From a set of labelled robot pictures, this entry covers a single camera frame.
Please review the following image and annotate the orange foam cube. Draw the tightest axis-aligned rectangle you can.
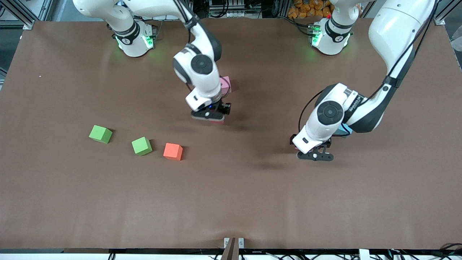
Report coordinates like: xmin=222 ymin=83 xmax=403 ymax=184
xmin=163 ymin=143 xmax=183 ymax=161

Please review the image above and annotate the green foam cube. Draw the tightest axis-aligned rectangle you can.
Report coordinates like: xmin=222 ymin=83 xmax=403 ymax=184
xmin=131 ymin=136 xmax=153 ymax=156
xmin=89 ymin=125 xmax=113 ymax=144

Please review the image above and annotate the brown table cover sheet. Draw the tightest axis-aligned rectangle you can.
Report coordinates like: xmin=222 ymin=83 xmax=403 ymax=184
xmin=0 ymin=16 xmax=462 ymax=250

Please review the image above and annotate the grey equipment rack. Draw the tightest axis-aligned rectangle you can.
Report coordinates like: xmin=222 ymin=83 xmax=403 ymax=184
xmin=209 ymin=0 xmax=262 ymax=18

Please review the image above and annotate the pile of orange objects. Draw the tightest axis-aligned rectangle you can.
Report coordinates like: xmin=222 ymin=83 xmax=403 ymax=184
xmin=288 ymin=0 xmax=332 ymax=19

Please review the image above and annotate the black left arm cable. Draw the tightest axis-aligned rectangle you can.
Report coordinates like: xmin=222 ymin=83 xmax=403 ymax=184
xmin=298 ymin=0 xmax=440 ymax=132

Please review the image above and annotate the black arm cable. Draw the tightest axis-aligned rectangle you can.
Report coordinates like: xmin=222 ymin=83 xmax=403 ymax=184
xmin=173 ymin=0 xmax=231 ymax=99
xmin=298 ymin=0 xmax=440 ymax=132

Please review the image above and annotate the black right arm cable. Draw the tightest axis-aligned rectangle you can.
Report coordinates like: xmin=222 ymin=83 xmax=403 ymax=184
xmin=173 ymin=0 xmax=231 ymax=99

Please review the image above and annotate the silver bracket with post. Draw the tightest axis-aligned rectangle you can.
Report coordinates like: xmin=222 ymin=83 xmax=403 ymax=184
xmin=221 ymin=237 xmax=245 ymax=260

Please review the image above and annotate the black looped cable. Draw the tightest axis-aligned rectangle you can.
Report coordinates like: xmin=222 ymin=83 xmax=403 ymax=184
xmin=439 ymin=243 xmax=462 ymax=257

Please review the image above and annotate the aluminium frame post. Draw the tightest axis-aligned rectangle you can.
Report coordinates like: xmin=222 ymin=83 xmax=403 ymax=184
xmin=0 ymin=0 xmax=55 ymax=30
xmin=433 ymin=0 xmax=462 ymax=26

